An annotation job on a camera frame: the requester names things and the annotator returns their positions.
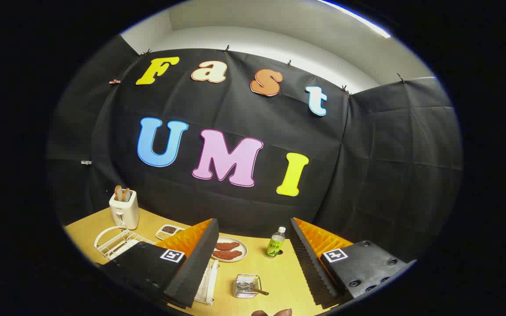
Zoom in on metal wire basket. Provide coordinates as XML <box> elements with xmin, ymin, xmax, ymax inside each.
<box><xmin>234</xmin><ymin>274</ymin><xmax>261</xmax><ymax>299</ymax></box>

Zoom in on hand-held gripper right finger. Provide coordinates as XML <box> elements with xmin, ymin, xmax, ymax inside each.
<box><xmin>289</xmin><ymin>217</ymin><xmax>417</xmax><ymax>309</ymax></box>

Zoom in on metal spoon with brown handle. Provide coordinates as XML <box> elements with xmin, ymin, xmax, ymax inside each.
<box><xmin>240</xmin><ymin>283</ymin><xmax>270</xmax><ymax>296</ymax></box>

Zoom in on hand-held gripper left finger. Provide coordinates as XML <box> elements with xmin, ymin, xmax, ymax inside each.
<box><xmin>97</xmin><ymin>218</ymin><xmax>220</xmax><ymax>309</ymax></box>

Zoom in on white wire dish rack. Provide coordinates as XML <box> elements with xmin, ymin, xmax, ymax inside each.
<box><xmin>94</xmin><ymin>226</ymin><xmax>219</xmax><ymax>306</ymax></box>

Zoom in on white compartment dish with beans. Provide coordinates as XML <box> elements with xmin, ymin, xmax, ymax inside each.
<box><xmin>155</xmin><ymin>224</ymin><xmax>186</xmax><ymax>241</ymax></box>

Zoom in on white toaster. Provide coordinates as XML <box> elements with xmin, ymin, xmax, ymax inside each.
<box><xmin>109</xmin><ymin>189</ymin><xmax>140</xmax><ymax>230</ymax></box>

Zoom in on beige plate with meat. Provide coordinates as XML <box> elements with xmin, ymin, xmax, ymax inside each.
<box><xmin>213</xmin><ymin>237</ymin><xmax>248</xmax><ymax>263</ymax></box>

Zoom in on green label drink bottle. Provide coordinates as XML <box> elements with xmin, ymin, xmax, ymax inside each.
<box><xmin>264</xmin><ymin>226</ymin><xmax>287</xmax><ymax>259</ymax></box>

